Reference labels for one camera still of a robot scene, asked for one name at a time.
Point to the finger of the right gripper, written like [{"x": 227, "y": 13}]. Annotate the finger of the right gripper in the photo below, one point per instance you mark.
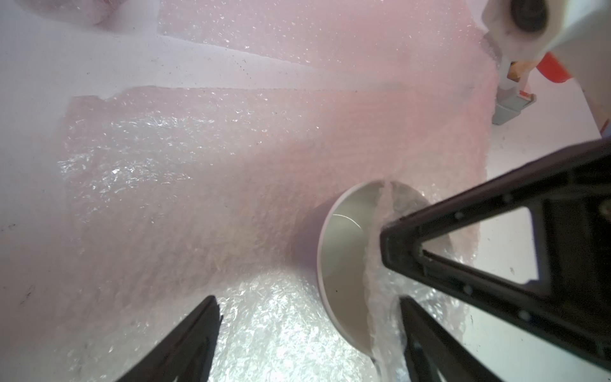
[{"x": 531, "y": 248}]

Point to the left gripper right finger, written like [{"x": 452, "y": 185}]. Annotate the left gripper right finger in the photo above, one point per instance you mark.
[{"x": 432, "y": 354}]

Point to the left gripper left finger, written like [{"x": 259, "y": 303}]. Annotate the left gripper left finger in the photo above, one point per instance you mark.
[{"x": 187, "y": 352}]

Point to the lavender ceramic mug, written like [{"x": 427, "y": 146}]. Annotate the lavender ceramic mug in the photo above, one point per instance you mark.
[{"x": 343, "y": 240}]

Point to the bubble wrap sheet around mug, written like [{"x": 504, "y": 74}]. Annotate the bubble wrap sheet around mug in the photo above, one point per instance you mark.
[{"x": 76, "y": 12}]

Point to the flat bubble wrap sheet stack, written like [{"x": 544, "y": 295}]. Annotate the flat bubble wrap sheet stack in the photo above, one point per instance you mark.
[{"x": 380, "y": 38}]

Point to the red pen holder cup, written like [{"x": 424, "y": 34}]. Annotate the red pen holder cup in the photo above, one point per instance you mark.
[{"x": 553, "y": 70}]

